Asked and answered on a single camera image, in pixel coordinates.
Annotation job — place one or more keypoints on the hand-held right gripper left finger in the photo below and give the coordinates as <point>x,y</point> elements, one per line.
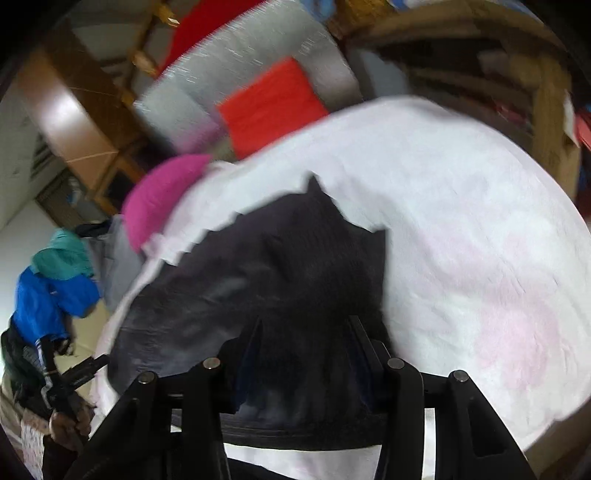
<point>231,374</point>

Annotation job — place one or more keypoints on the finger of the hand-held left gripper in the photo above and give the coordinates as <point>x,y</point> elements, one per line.
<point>87,367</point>

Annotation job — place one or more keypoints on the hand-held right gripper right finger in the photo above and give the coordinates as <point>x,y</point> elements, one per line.
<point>371,369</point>

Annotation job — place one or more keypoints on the dark plaid padded jacket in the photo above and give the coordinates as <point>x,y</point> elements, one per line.
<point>277,277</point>

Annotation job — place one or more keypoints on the person's left forearm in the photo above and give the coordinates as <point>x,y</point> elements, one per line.
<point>62,464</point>

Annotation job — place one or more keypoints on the person's left hand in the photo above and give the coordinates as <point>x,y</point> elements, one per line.
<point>69,427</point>

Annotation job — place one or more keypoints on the dark garment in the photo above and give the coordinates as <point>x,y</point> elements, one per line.
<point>21,364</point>

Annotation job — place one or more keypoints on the blue jacket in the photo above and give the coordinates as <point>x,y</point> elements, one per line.
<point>46,300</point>

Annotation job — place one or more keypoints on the grey garment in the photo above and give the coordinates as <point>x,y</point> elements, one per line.
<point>115,267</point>

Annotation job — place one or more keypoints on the teal jacket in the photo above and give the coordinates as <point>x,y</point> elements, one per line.
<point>60,258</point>

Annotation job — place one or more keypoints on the white fleece blanket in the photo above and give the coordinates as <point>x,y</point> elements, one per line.
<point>461,230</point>

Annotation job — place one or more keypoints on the brown slatted panel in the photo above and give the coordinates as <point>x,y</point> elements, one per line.
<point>64,198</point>

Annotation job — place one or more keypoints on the pink pillow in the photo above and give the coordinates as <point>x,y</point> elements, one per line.
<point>157,198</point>

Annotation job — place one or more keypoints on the wooden cabinet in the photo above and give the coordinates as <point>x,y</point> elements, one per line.
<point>83,120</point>

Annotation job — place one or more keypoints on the orange-red pillow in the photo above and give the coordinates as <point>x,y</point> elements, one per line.
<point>272,106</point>

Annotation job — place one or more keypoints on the silver foil mat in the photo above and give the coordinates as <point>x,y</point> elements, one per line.
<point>240,74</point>

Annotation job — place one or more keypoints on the wooden chair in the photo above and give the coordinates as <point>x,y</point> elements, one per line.
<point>147,55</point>

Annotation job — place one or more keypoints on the red cloth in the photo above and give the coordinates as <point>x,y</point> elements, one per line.
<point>203,27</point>

